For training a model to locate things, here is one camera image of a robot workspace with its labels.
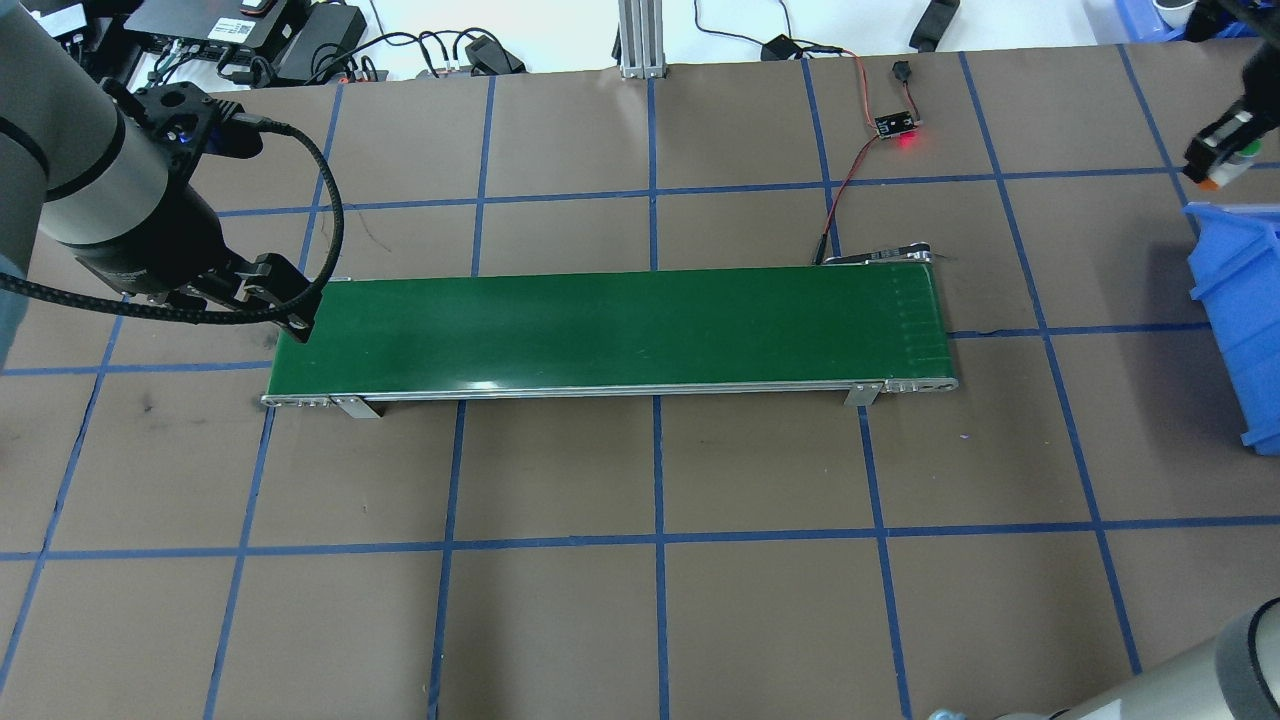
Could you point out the black desk device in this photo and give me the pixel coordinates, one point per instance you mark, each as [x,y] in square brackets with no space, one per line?
[70,25]

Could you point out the white mug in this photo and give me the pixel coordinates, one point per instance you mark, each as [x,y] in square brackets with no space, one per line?
[1172,10]

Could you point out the green conveyor belt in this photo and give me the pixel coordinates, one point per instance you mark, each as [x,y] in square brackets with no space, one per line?
[620,330]

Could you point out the black barrel jack plug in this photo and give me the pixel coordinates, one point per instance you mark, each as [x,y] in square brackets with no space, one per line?
[901,70]

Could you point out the large blue storage bin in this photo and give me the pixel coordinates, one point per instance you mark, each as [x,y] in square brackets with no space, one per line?
[1130,20]

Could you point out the blue open-front plastic bin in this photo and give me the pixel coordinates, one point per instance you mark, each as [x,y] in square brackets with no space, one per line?
[1245,330]

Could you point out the power strip with red switches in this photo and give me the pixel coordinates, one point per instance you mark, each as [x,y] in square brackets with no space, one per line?
[360,72]

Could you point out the black electronics boxes and adapters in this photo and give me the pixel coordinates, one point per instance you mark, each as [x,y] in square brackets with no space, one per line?
[200,20]

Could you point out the small circuit board red LED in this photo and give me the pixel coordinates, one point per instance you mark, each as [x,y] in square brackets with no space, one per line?
[895,126]

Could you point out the aluminium camera post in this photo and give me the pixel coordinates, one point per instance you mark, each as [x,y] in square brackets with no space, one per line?
[640,40]

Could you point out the slim black power adapter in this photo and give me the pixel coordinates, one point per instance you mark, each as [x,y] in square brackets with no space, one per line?
[935,22]

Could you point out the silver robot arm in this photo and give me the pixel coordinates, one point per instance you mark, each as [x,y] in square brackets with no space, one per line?
[1200,680]
[100,170]

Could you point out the small black switch box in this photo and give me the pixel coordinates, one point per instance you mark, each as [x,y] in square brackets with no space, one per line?
[778,48]

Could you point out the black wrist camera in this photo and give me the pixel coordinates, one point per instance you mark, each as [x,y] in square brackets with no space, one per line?
[200,135]

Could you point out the small black power adapter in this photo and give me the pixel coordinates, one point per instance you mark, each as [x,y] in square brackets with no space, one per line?
[490,55]

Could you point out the large black power brick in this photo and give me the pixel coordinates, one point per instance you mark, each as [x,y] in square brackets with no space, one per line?
[320,40]

